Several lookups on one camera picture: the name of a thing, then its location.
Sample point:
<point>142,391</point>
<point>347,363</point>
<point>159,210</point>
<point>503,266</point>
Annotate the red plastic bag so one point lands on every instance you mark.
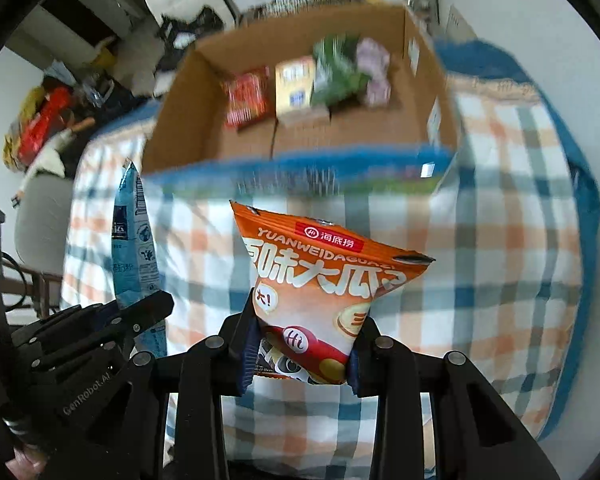
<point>51,115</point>

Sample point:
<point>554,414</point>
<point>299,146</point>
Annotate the black plastic bag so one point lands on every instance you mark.
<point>177,36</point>

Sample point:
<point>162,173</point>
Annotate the orange sunflower seed packet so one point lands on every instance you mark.
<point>315,282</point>

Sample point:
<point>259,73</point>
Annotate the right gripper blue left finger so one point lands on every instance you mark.
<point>220,365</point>

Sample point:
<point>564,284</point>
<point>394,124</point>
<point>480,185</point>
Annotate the flat cardboard piece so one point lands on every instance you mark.
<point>457,29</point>

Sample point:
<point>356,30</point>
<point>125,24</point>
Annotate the open cardboard box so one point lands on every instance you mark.
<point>417,125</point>

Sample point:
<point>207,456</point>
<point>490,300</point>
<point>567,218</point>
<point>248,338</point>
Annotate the blue bed sheet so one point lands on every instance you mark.
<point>513,229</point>

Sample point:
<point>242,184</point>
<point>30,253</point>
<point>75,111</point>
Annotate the white goose plush toy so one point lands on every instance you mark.
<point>48,159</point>

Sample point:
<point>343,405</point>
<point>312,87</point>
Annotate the purple socks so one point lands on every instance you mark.
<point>373,60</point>

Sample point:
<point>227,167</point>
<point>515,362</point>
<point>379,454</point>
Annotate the yellow tissue pack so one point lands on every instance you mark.
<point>294,81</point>

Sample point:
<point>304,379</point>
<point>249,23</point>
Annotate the red snack packet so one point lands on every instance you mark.
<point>248,98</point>

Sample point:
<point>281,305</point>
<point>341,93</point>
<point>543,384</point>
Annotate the yellow bag on floor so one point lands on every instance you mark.
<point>104,60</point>

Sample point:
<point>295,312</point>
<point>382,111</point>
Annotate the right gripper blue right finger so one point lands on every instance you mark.
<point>382,368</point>

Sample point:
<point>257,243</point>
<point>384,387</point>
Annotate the grey chair at left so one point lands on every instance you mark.
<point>42,223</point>

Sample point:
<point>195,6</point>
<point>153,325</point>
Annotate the green snack packet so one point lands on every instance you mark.
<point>337,76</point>

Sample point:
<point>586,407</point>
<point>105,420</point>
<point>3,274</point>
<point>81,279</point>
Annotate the blue wet wipes packet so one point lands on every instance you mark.
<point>133,255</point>

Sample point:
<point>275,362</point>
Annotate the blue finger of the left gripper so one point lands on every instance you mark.
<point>81,329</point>

